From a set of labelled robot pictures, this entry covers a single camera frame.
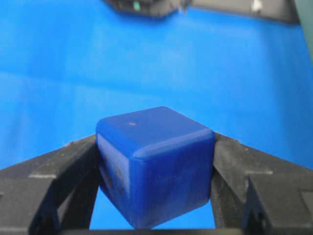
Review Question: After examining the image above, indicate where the green backdrop sheet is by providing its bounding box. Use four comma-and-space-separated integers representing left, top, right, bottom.
294, 0, 313, 50

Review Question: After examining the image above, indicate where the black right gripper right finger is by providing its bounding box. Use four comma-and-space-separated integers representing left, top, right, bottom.
158, 134, 313, 235

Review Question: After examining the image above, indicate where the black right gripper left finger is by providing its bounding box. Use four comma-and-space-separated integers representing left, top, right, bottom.
0, 134, 108, 235

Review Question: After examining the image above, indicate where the blue table mat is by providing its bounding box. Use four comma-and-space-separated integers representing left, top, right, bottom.
0, 0, 313, 235

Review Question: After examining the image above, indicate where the blue block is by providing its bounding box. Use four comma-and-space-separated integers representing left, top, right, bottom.
95, 106, 215, 229

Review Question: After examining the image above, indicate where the black aluminium frame rail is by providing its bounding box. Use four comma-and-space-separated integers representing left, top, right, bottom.
186, 0, 300, 24

